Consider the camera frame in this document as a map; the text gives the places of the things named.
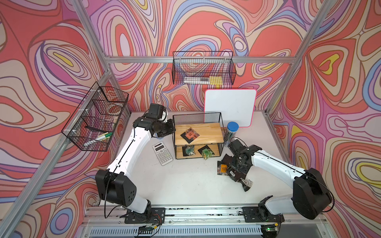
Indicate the white scientific calculator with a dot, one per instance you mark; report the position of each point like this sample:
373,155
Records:
162,153

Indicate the orange black tea bag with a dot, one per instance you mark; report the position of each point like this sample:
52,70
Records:
222,169

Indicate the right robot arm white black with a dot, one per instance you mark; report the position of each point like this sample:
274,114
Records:
310,195

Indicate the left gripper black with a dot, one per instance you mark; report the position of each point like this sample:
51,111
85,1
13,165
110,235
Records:
171,128

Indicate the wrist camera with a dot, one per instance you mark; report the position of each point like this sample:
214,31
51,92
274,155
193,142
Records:
236,146
157,112

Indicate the white board pink frame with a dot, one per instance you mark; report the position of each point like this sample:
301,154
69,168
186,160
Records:
235,105

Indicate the white strip box in basket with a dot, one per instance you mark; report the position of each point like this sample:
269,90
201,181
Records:
196,80

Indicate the black wire basket left wall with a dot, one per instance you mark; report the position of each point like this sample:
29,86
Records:
98,113

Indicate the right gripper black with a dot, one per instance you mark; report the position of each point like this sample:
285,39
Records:
245,170

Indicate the green white marker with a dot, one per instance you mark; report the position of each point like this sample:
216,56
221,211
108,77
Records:
100,138

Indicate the black wire basket wall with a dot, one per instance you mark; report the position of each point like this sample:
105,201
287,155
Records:
98,113
204,64

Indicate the white floral black tea bag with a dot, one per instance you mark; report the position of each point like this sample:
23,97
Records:
246,184

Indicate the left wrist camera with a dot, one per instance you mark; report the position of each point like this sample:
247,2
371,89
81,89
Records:
157,112

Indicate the blue-lidded pencil tube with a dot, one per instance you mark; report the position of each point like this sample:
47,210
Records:
232,128

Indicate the black wire basket back wall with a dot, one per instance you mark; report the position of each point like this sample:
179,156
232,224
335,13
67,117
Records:
204,64

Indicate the yellow box in basket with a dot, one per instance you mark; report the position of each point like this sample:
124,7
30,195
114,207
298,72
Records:
215,80

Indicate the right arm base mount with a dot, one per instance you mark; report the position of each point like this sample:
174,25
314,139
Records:
260,213

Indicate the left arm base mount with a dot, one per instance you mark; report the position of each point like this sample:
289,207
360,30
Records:
154,216

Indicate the green tea bag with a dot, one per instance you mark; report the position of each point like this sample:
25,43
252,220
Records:
206,152
188,150

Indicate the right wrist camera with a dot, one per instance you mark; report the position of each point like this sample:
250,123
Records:
236,146

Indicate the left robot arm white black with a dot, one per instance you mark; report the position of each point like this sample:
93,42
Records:
115,184

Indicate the black wire wooden two-tier shelf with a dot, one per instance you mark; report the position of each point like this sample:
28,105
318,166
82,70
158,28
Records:
210,128

